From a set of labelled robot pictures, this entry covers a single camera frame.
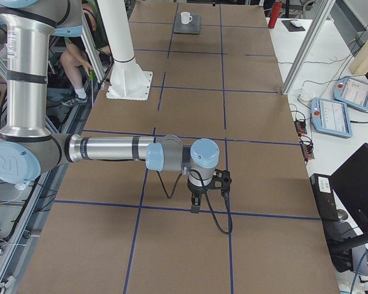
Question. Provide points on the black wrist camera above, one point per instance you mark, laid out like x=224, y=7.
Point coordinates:
x=221, y=180

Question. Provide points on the black power strip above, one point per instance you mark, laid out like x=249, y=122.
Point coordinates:
x=300, y=126
x=307, y=150

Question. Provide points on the aluminium frame post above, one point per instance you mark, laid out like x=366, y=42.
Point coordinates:
x=311, y=35

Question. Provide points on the black monitor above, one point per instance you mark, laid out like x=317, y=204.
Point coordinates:
x=350, y=182

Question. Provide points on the white plastic cup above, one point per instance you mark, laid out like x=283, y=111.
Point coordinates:
x=186, y=17

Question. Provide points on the black computer mouse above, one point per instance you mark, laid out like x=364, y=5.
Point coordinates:
x=296, y=23

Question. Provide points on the teach pendant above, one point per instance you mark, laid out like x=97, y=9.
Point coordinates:
x=331, y=117
x=353, y=92

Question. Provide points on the teach pendant near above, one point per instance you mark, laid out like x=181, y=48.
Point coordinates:
x=331, y=117

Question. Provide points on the white metal base plate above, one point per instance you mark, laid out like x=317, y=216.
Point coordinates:
x=124, y=88

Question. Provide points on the black computer box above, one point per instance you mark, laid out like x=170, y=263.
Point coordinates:
x=324, y=197

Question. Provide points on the black power strip left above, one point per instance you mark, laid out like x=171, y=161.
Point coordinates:
x=300, y=126

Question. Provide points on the red bottle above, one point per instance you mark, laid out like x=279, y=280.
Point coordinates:
x=274, y=14

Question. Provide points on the person in green shirt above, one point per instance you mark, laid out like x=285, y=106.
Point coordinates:
x=75, y=56

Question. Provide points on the teach pendant far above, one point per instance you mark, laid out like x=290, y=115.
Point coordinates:
x=353, y=92

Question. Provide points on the white camera mast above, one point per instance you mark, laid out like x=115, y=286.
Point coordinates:
x=116, y=27

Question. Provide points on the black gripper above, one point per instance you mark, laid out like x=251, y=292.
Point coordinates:
x=195, y=190

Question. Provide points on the grey closed laptop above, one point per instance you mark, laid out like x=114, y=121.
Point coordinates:
x=192, y=27

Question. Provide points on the black power strip right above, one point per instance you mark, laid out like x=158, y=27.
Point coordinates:
x=307, y=150

